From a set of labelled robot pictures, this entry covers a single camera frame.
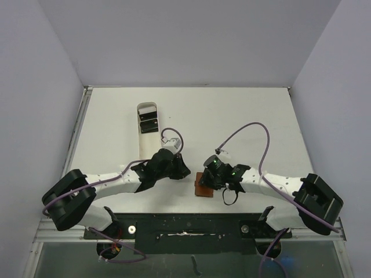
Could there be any brown leather card holder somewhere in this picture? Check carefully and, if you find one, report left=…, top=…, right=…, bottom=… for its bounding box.
left=194, top=172, right=214, bottom=198

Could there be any black card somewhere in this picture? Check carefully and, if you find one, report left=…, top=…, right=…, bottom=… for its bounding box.
left=139, top=111, right=158, bottom=122
left=139, top=119, right=159, bottom=134

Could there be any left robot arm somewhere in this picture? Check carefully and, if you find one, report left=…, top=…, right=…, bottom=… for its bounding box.
left=42, top=148, right=191, bottom=238

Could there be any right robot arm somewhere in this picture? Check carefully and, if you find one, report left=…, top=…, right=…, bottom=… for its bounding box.
left=200, top=155, right=344, bottom=237

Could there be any white card stack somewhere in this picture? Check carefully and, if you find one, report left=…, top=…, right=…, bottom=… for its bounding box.
left=138, top=105, right=157, bottom=115

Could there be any white oblong tray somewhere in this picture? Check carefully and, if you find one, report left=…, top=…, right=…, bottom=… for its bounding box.
left=137, top=102, right=161, bottom=160

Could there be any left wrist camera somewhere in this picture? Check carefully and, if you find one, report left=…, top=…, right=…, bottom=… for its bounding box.
left=162, top=138, right=181, bottom=154

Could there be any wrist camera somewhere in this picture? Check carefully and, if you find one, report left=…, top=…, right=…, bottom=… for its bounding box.
left=162, top=138, right=181, bottom=154
left=215, top=148, right=231, bottom=160

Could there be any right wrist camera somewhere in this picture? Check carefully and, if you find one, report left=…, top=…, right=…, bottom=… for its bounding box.
left=215, top=148, right=231, bottom=160

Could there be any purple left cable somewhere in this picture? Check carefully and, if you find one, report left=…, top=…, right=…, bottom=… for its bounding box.
left=42, top=127, right=184, bottom=264

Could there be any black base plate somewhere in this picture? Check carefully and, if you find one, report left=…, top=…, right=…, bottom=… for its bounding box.
left=83, top=213, right=278, bottom=255

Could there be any aluminium rail frame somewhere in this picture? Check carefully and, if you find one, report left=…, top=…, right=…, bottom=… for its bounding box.
left=23, top=85, right=93, bottom=278

